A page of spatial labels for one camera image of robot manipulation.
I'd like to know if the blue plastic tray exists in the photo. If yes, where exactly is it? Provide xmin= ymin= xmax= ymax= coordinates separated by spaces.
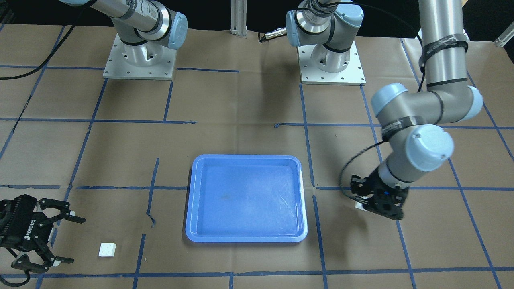
xmin=185 ymin=154 xmax=308 ymax=243

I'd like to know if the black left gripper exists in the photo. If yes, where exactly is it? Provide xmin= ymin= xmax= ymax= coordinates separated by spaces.
xmin=350 ymin=169 xmax=409 ymax=221

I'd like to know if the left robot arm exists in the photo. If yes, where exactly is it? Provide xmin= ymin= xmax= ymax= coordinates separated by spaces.
xmin=285 ymin=0 xmax=483 ymax=220

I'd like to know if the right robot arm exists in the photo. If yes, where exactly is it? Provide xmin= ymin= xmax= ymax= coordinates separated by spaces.
xmin=0 ymin=0 xmax=188 ymax=279

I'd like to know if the aluminium frame post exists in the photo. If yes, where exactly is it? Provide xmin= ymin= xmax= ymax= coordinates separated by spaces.
xmin=230 ymin=0 xmax=248 ymax=38

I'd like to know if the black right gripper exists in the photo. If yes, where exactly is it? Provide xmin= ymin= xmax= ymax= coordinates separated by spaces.
xmin=0 ymin=195 xmax=86 ymax=274

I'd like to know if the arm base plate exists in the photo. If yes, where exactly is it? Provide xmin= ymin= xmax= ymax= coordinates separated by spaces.
xmin=103 ymin=35 xmax=177 ymax=81
xmin=297 ymin=42 xmax=367 ymax=85

